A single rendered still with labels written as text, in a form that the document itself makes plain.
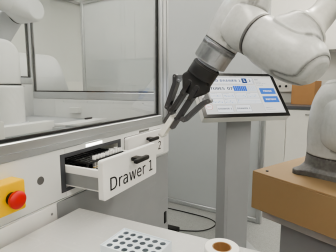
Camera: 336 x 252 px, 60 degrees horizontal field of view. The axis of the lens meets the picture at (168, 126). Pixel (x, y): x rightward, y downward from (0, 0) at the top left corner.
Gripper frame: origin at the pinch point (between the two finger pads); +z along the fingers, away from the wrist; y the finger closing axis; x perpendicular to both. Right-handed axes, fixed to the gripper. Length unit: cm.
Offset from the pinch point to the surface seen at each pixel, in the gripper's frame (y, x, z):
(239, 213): -40, -94, 54
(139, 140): 14.0, -25.1, 23.1
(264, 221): -67, -167, 81
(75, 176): 11.1, 12.9, 25.0
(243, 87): 3, -98, -8
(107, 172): 3.3, 12.9, 16.3
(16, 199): 9.5, 33.9, 21.6
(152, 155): 2.5, -11.5, 16.8
